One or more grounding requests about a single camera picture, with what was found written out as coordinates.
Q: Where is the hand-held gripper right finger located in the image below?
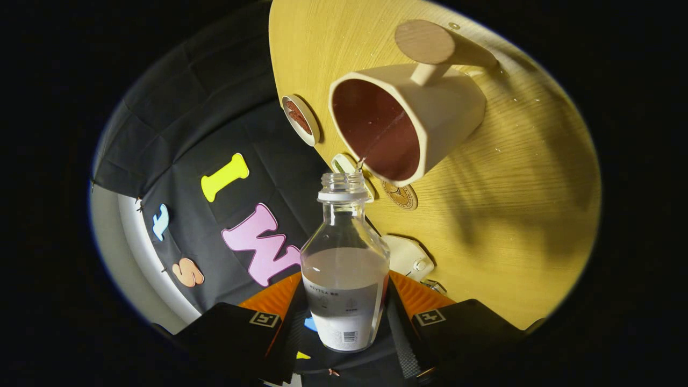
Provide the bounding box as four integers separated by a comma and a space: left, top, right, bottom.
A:
384, 270, 525, 385

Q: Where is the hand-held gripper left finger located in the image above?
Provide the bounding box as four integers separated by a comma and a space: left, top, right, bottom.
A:
153, 271, 311, 385

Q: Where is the clear juice bottle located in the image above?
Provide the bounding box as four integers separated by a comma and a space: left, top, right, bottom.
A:
300, 172, 391, 353

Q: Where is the round wooden coaster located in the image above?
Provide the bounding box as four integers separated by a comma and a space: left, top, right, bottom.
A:
381, 180, 419, 211

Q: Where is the beige cup with wooden handle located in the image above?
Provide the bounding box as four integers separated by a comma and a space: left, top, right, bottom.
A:
328, 20, 499, 188

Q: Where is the white toaster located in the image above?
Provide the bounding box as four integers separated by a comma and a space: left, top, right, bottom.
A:
381, 234, 435, 282

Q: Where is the wooden table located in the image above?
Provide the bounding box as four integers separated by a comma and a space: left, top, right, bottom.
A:
269, 0, 601, 331

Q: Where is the white divided grain dish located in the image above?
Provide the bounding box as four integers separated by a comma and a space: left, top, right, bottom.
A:
331, 153, 377, 203

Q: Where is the black backdrop cloth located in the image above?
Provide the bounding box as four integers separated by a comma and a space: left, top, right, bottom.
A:
92, 5, 409, 387

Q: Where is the round white plate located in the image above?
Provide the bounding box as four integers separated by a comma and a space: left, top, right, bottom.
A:
281, 95, 321, 147

